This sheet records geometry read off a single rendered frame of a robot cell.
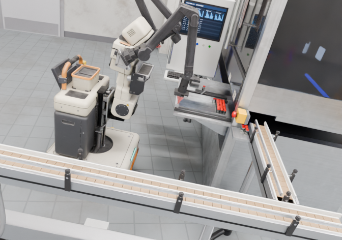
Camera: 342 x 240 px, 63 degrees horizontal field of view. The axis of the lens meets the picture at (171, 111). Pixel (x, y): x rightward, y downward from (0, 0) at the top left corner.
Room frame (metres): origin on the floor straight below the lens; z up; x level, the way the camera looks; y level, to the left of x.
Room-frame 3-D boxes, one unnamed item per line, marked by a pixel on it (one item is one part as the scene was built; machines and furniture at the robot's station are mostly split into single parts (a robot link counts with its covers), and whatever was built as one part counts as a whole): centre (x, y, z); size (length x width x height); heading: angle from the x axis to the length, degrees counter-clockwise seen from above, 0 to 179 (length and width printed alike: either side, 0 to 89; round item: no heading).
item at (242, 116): (1.60, -0.45, 1.00); 0.08 x 0.07 x 0.07; 91
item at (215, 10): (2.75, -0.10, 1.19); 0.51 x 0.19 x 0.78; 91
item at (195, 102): (1.84, -0.21, 0.90); 0.34 x 0.26 x 0.04; 90
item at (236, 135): (1.58, -0.49, 0.87); 0.14 x 0.13 x 0.02; 91
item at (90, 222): (0.95, 0.25, 0.50); 0.12 x 0.05 x 0.09; 91
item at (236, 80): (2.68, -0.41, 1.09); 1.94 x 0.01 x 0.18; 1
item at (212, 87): (2.19, -0.32, 0.90); 0.34 x 0.26 x 0.04; 91
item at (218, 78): (2.71, -0.41, 0.73); 1.98 x 0.01 x 0.25; 1
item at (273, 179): (1.31, -0.59, 0.92); 0.69 x 0.15 x 0.16; 1
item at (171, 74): (2.51, -0.09, 0.82); 0.40 x 0.14 x 0.02; 92
